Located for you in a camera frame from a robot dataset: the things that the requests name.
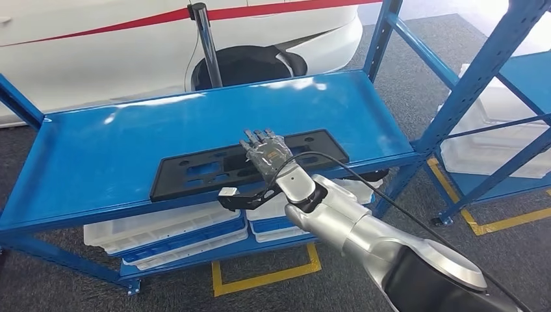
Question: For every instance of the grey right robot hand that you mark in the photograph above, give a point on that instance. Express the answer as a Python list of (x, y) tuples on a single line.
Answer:
[(269, 155)]

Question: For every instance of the black plastic plate holder part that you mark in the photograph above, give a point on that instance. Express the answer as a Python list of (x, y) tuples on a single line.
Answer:
[(181, 181)]

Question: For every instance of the blue metal shelf rack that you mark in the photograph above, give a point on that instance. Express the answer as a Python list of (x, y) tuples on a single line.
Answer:
[(129, 142), (529, 73)]

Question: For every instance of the black car tyre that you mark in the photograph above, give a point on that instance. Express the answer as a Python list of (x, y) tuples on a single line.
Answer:
[(249, 64)]

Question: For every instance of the metal stanchion pole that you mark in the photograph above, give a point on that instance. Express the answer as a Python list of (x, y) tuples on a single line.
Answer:
[(208, 43)]

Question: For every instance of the red barrier belt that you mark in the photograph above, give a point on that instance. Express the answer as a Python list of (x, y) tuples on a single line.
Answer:
[(163, 17)]

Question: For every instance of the white car body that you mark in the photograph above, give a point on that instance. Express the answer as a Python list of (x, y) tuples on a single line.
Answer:
[(86, 56)]

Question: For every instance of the yellow floor tape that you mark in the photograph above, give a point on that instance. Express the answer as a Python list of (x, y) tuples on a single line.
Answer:
[(516, 220)]

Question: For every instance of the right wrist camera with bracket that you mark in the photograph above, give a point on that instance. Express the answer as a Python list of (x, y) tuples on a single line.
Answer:
[(228, 191)]

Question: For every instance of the black bracket part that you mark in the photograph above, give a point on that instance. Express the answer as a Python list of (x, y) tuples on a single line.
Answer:
[(374, 175)]

